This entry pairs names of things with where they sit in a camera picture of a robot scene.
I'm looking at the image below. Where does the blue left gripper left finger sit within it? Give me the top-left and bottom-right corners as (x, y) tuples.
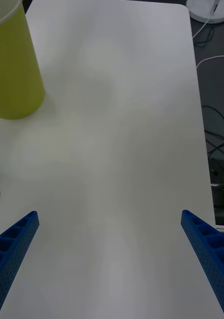
(0, 210), (40, 319)

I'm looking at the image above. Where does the white cable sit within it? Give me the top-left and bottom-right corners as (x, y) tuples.
(191, 16), (211, 39)
(196, 54), (224, 70)

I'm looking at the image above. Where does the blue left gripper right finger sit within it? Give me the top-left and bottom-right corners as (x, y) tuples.
(180, 209), (224, 319)

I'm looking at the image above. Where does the yellow-green plastic bin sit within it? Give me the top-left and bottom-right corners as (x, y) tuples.
(0, 0), (46, 120)

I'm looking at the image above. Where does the black cable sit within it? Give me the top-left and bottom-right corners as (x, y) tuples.
(206, 131), (224, 160)
(201, 104), (224, 130)

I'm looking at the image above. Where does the white round base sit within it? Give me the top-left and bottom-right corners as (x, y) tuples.
(186, 0), (224, 24)

